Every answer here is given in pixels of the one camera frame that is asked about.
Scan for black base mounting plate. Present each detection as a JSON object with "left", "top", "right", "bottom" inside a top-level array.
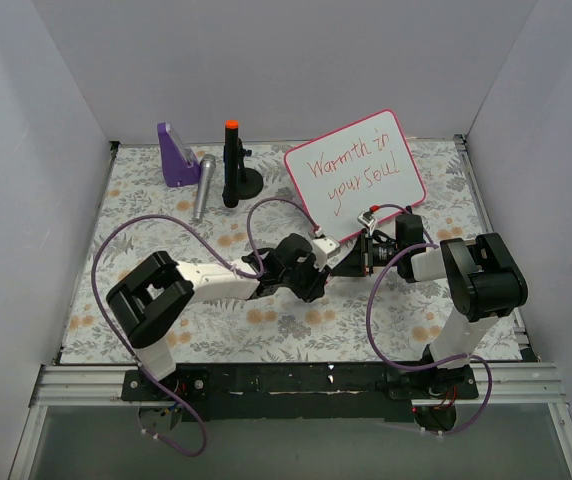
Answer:
[{"left": 120, "top": 362, "right": 480, "bottom": 422}]

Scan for black round stand base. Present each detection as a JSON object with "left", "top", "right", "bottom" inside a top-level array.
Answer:
[{"left": 236, "top": 142, "right": 264, "bottom": 200}]

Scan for floral table mat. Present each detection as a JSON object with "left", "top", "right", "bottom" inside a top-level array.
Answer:
[{"left": 59, "top": 141, "right": 522, "bottom": 365}]

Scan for purple wedge stand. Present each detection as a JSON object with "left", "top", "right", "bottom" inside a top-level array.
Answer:
[{"left": 157, "top": 122, "right": 201, "bottom": 188}]

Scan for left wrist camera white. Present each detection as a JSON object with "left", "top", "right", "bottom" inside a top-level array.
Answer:
[{"left": 311, "top": 235, "right": 341, "bottom": 265}]

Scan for pink framed whiteboard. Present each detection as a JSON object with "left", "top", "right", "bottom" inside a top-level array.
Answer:
[{"left": 284, "top": 109, "right": 426, "bottom": 242}]

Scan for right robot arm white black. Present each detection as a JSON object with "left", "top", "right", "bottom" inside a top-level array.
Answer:
[{"left": 332, "top": 211, "right": 528, "bottom": 399}]

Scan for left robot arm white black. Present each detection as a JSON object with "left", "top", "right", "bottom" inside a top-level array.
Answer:
[{"left": 106, "top": 234, "right": 339, "bottom": 400}]

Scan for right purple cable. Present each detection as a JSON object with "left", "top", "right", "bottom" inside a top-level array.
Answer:
[{"left": 365, "top": 203, "right": 495, "bottom": 437}]

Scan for silver microphone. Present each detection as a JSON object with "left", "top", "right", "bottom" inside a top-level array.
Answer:
[{"left": 193, "top": 154, "right": 217, "bottom": 223}]

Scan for aluminium frame rail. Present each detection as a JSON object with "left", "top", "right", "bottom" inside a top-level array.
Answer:
[{"left": 30, "top": 365, "right": 132, "bottom": 406}]

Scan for black flashlight orange tip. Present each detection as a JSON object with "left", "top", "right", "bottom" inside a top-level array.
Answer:
[{"left": 222, "top": 120, "right": 239, "bottom": 208}]

